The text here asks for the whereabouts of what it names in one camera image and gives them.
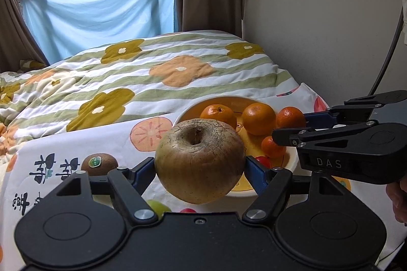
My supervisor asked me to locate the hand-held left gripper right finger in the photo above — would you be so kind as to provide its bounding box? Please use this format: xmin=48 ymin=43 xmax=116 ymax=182
xmin=242 ymin=156 xmax=353 ymax=225

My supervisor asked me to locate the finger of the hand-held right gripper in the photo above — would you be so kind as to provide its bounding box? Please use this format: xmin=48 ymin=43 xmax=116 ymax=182
xmin=303 ymin=91 xmax=406 ymax=129
xmin=272 ymin=120 xmax=379 ymax=147

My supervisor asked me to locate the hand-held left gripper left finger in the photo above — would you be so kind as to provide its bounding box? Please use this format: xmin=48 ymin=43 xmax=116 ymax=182
xmin=48 ymin=157 xmax=158 ymax=225

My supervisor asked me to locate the small tangerine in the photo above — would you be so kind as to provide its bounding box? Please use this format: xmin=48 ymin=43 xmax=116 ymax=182
xmin=261 ymin=136 xmax=287 ymax=159
xmin=276 ymin=107 xmax=306 ymax=130

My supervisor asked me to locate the large orange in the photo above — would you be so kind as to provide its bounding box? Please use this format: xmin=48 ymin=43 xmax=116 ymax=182
xmin=200 ymin=104 xmax=237 ymax=130
xmin=242 ymin=102 xmax=277 ymax=136

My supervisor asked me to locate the wrinkled yellow-red apple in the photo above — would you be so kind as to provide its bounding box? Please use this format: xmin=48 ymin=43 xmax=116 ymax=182
xmin=154 ymin=119 xmax=246 ymax=205

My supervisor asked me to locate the yellow bowl with bear print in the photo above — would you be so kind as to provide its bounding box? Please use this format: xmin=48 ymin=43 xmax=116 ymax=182
xmin=172 ymin=96 xmax=299 ymax=198

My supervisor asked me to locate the person's right hand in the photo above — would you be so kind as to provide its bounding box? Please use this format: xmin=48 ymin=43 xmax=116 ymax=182
xmin=386 ymin=177 xmax=407 ymax=224

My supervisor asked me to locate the green round fruit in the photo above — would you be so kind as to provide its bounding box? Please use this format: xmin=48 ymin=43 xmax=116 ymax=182
xmin=147 ymin=199 xmax=172 ymax=216

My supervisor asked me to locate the white fruit-print cloth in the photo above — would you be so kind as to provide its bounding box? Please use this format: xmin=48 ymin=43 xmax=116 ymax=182
xmin=0 ymin=82 xmax=398 ymax=265

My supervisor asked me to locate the brown kiwi with sticker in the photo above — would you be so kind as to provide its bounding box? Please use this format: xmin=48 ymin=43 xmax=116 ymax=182
xmin=81 ymin=153 xmax=119 ymax=177

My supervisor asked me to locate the floral striped blanket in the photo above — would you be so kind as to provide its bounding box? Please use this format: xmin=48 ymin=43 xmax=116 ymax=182
xmin=0 ymin=30 xmax=301 ymax=160

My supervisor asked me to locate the floral pillow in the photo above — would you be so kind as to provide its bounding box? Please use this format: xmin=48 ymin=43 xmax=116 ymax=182
xmin=17 ymin=59 xmax=47 ymax=73

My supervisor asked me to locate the light blue hanging cloth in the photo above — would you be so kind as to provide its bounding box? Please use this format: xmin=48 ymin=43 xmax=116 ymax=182
xmin=21 ymin=0 xmax=179 ymax=66

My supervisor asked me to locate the black cable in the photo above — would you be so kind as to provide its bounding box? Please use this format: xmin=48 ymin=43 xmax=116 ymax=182
xmin=369 ymin=9 xmax=405 ymax=97

